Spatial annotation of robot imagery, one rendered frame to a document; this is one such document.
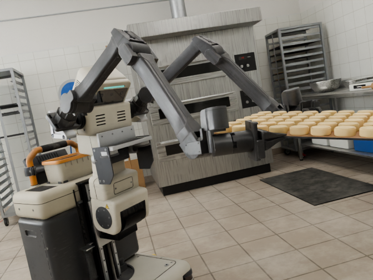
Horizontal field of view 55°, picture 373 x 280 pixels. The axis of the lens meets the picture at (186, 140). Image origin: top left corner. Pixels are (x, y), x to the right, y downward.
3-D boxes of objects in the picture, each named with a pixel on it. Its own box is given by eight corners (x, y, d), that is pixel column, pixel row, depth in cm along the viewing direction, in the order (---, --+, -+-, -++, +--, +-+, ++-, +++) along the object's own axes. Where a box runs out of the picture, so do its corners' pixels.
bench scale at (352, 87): (348, 91, 381) (347, 83, 380) (372, 86, 390) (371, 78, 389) (371, 89, 352) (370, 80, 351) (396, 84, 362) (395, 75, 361)
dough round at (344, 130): (337, 137, 87) (337, 129, 87) (331, 134, 92) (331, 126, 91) (359, 136, 86) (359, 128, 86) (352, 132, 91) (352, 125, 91)
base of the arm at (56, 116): (69, 112, 150) (44, 116, 141) (76, 98, 146) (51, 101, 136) (80, 127, 148) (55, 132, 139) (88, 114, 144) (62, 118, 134)
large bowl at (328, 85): (305, 95, 468) (303, 84, 466) (331, 90, 475) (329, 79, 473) (321, 94, 430) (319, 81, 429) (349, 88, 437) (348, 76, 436)
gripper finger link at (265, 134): (291, 127, 91) (256, 132, 90) (292, 154, 93) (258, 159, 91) (280, 124, 98) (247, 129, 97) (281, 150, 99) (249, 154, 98)
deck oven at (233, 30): (161, 203, 407) (126, 24, 385) (150, 182, 524) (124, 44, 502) (285, 174, 435) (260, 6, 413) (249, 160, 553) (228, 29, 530)
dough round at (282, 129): (288, 131, 100) (288, 124, 100) (286, 135, 96) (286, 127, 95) (271, 131, 102) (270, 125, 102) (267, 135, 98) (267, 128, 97)
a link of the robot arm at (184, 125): (141, 56, 118) (115, 52, 110) (150, 43, 115) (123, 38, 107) (210, 159, 102) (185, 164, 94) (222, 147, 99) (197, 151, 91)
